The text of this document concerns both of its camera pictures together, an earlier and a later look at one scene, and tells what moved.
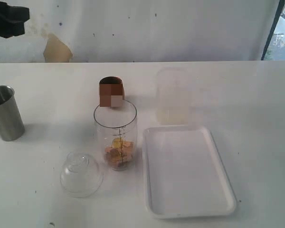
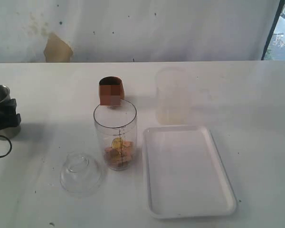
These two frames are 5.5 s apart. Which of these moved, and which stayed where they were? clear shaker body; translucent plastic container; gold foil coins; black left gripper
Moved: black left gripper
Stayed: translucent plastic container; gold foil coins; clear shaker body
